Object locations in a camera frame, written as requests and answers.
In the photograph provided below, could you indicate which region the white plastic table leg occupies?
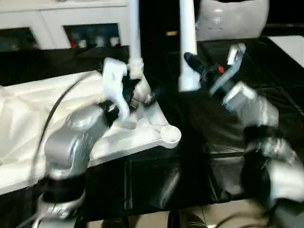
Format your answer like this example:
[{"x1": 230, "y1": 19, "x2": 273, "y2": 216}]
[
  {"x1": 178, "y1": 0, "x2": 200, "y2": 92},
  {"x1": 128, "y1": 0, "x2": 146, "y2": 72}
]

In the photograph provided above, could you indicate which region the white plastic table top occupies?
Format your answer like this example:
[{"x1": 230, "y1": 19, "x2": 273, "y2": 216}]
[{"x1": 0, "y1": 64, "x2": 182, "y2": 196}]

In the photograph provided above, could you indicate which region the black work mat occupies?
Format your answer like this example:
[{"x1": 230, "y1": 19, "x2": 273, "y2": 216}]
[{"x1": 0, "y1": 35, "x2": 304, "y2": 216}]

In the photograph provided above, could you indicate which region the black furniture with yellow label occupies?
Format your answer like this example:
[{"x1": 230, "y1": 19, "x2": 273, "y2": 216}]
[{"x1": 139, "y1": 0, "x2": 203, "y2": 48}]

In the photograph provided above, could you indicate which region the white flat board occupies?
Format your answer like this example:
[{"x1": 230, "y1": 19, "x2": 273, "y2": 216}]
[{"x1": 267, "y1": 35, "x2": 304, "y2": 65}]

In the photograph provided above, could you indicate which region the white glass-door cabinet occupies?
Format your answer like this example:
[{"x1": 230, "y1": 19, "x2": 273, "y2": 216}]
[{"x1": 0, "y1": 0, "x2": 131, "y2": 51}]

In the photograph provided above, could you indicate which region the dark right robot foot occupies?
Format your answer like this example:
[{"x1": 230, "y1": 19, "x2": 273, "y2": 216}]
[{"x1": 168, "y1": 209, "x2": 208, "y2": 228}]

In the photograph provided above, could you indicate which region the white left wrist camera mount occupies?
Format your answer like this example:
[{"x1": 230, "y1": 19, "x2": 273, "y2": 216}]
[{"x1": 102, "y1": 57, "x2": 132, "y2": 122}]

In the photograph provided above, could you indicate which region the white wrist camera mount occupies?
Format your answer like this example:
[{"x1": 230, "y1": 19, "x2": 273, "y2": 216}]
[
  {"x1": 102, "y1": 57, "x2": 132, "y2": 122},
  {"x1": 209, "y1": 43, "x2": 247, "y2": 96}
]

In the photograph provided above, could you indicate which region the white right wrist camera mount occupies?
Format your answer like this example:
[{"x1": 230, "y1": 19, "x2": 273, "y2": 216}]
[{"x1": 209, "y1": 43, "x2": 247, "y2": 96}]

